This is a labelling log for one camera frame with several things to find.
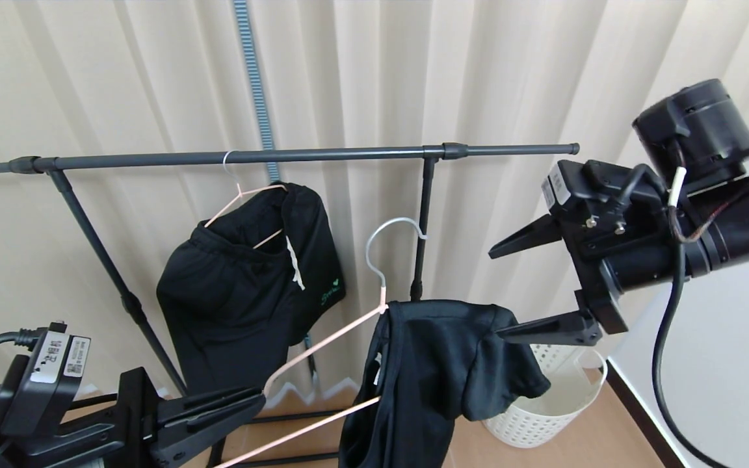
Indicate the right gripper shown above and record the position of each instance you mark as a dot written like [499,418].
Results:
[647,260]

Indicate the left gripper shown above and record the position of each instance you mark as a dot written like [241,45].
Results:
[88,445]

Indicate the white laundry basket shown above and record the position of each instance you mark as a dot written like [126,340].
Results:
[556,403]

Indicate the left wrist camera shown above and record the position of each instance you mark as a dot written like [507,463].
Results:
[36,383]

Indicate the black clothes rack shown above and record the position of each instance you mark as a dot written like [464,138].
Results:
[348,155]

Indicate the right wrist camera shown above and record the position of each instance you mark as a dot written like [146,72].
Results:
[582,188]

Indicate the pink clothes hanger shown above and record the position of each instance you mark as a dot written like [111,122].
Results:
[244,192]
[322,342]

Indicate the black garment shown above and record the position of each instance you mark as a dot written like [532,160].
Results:
[439,364]

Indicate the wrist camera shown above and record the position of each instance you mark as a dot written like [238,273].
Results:
[36,383]
[582,188]

